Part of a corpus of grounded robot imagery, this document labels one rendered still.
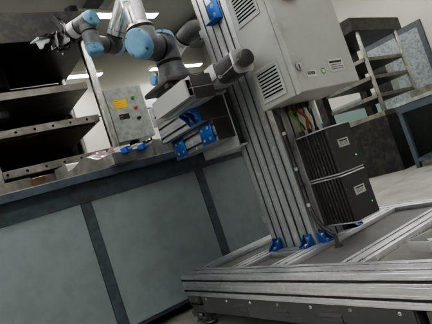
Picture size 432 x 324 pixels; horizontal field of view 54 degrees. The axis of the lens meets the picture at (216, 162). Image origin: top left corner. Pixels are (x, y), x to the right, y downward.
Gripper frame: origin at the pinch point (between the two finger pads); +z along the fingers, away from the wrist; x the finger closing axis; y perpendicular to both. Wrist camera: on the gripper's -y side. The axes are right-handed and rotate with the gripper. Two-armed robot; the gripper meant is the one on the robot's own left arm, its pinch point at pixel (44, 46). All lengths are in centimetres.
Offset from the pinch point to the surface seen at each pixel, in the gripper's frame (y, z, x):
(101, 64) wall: -341, 475, 574
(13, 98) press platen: -9, 74, 34
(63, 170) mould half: 55, 25, 18
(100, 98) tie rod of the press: -2, 43, 77
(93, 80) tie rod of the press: -15, 43, 75
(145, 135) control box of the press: 22, 41, 113
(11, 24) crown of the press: -52, 59, 30
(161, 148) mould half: 56, -20, 45
